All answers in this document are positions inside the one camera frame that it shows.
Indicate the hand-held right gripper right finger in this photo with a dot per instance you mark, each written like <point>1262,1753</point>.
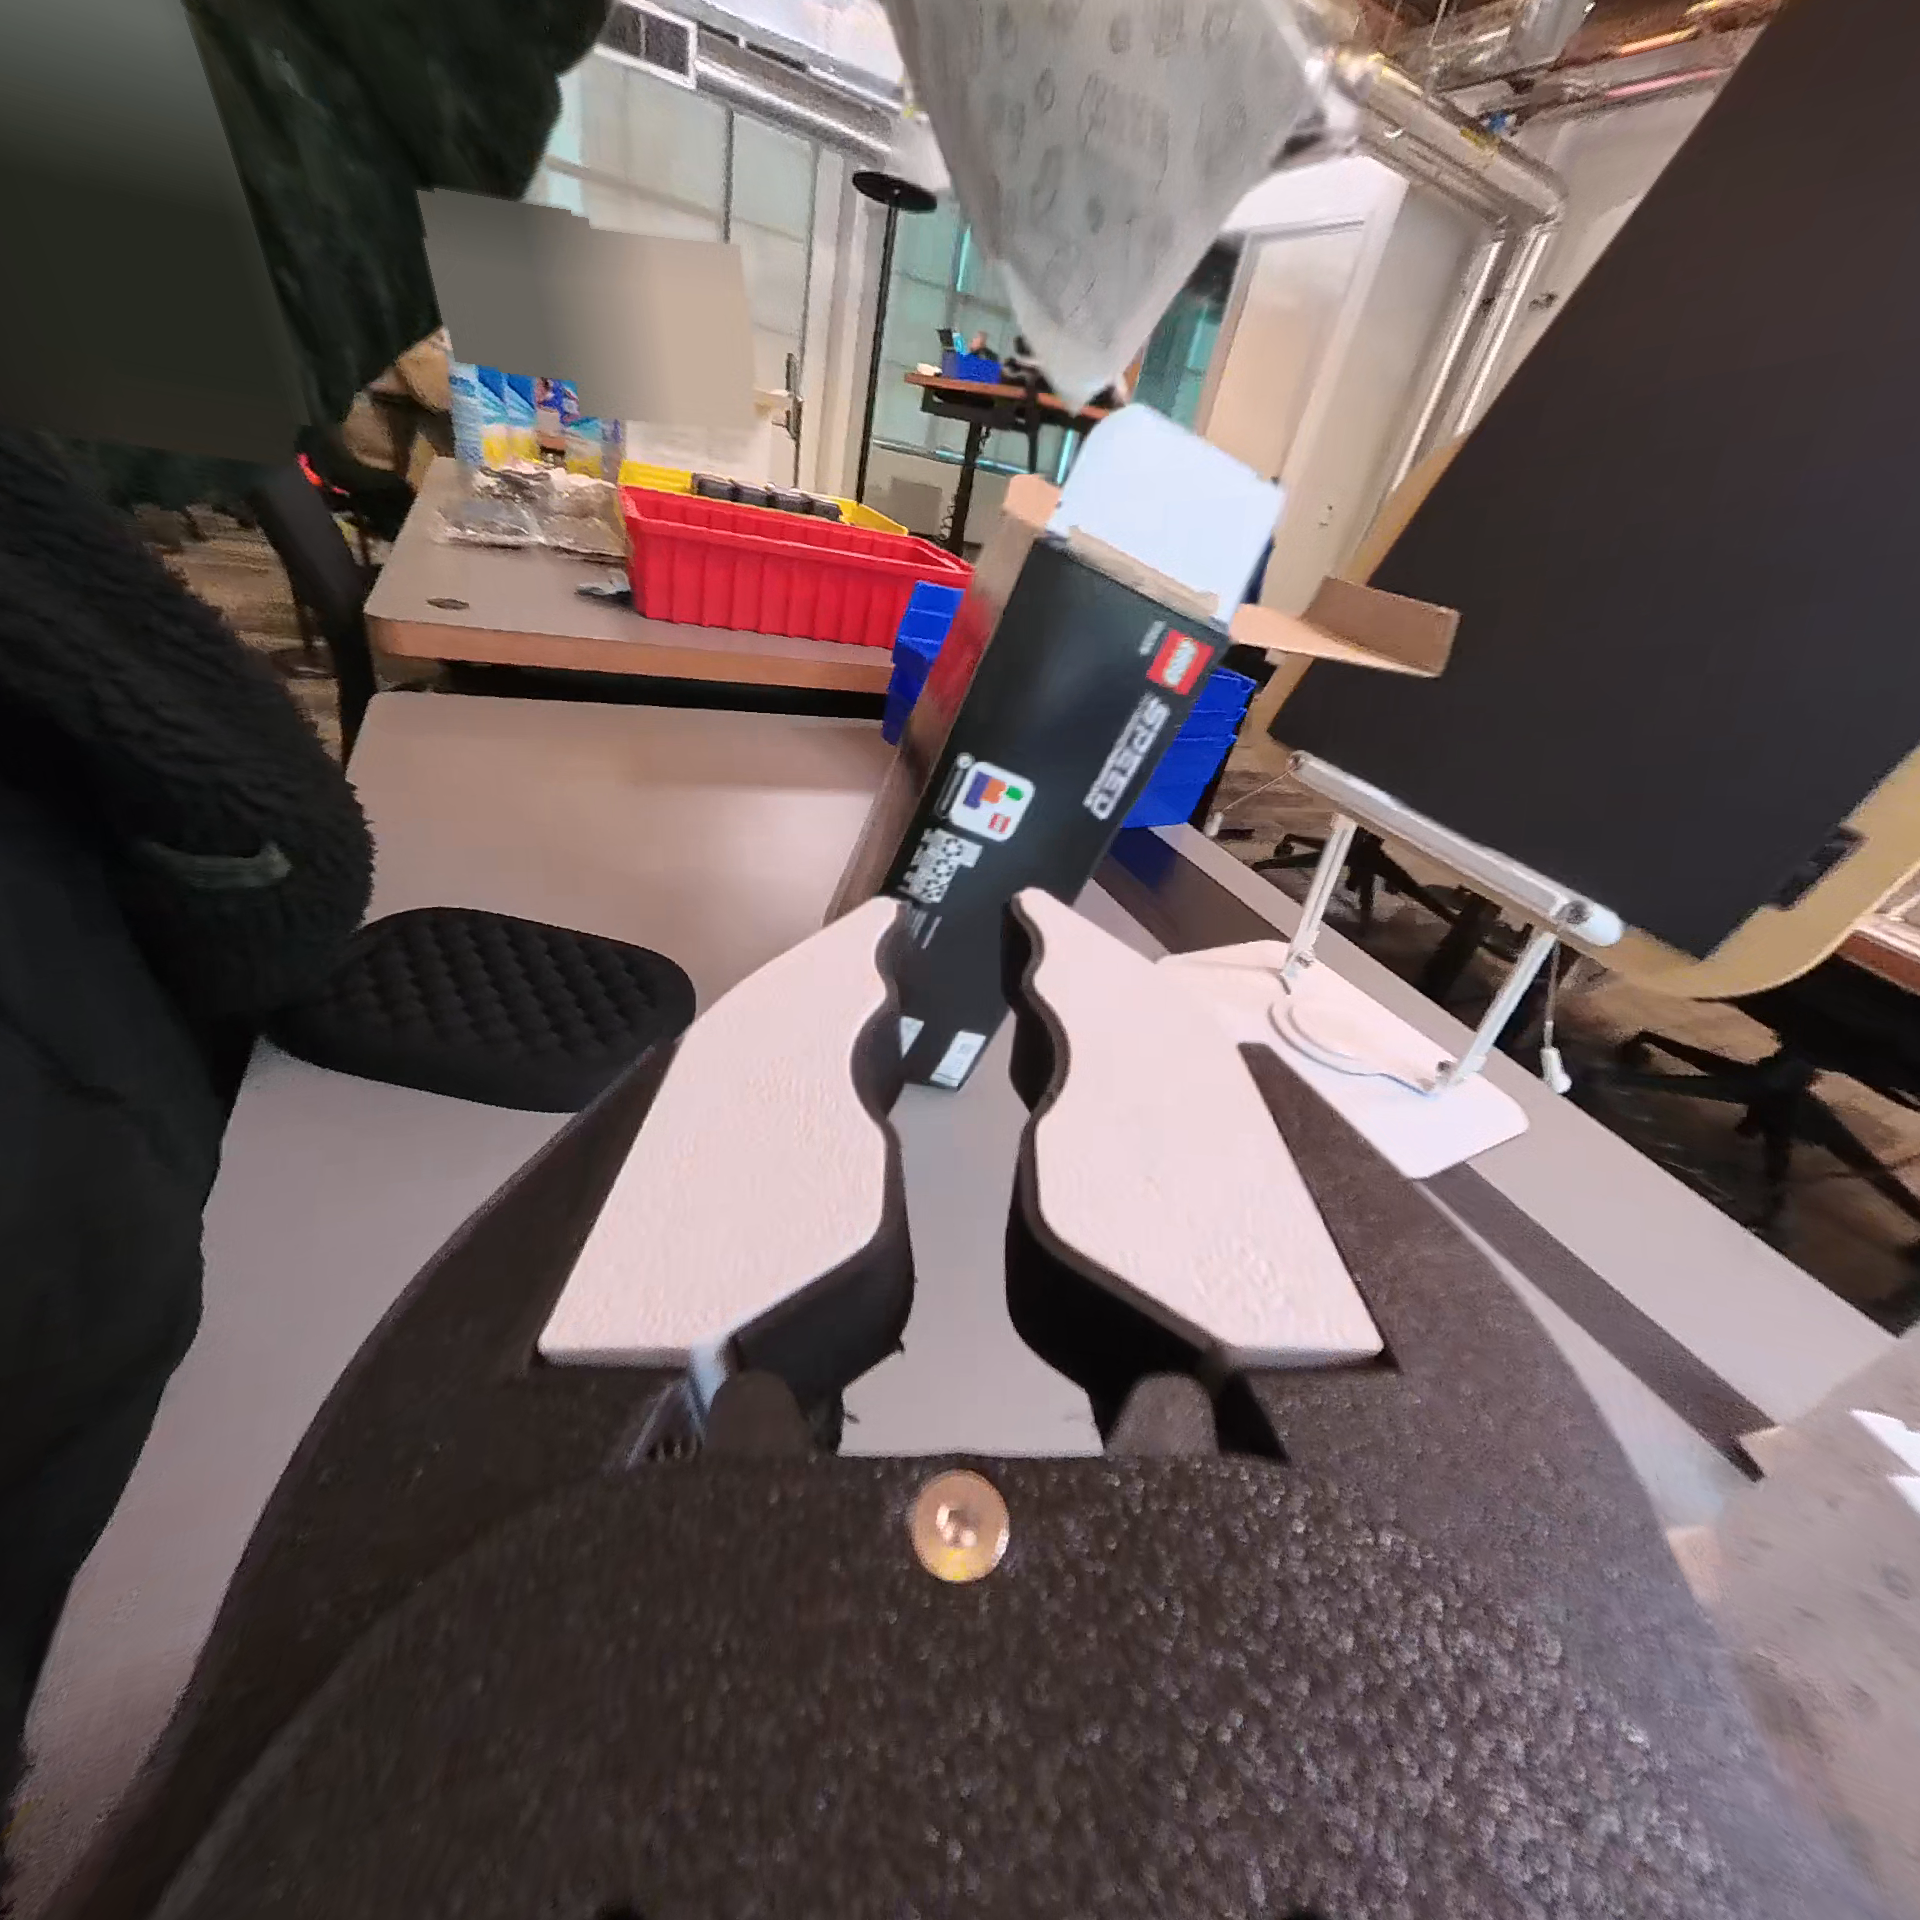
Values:
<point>1188,1202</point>

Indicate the black office chair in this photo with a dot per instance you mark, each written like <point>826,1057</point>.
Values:
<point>1770,1081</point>

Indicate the blue plastic storage bin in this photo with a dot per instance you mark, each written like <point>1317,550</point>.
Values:
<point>1200,749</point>

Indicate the red plastic storage bin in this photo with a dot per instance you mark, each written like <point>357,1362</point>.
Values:
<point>780,578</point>

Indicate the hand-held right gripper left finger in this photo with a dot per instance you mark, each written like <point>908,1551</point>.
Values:
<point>721,1202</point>

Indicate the black pole stand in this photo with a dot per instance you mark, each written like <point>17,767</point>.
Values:
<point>885,298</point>

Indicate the white brick-print paper bag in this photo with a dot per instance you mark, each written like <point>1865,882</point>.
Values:
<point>1095,178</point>

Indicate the black mesh armrest pad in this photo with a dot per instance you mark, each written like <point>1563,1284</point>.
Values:
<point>480,1004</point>

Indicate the blue and white packets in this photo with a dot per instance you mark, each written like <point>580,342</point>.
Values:
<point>512,411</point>

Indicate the silver ceiling duct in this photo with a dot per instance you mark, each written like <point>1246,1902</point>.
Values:
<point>1440,137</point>

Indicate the black toy car box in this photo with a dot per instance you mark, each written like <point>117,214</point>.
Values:
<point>1048,722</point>

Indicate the grey desk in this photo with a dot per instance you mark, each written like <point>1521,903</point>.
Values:
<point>603,808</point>

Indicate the white metal book stand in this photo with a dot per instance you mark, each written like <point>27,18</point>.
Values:
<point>1409,1109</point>

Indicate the clear bags of dark parts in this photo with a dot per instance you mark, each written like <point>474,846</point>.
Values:
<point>524,511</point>

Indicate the yellow plastic storage bin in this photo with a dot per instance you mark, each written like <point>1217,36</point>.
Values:
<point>661,479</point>

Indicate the background office desk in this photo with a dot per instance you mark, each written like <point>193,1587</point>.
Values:
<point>480,616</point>
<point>992,393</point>

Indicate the wooden board with dark panel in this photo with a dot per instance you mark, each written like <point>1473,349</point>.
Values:
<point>1649,447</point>

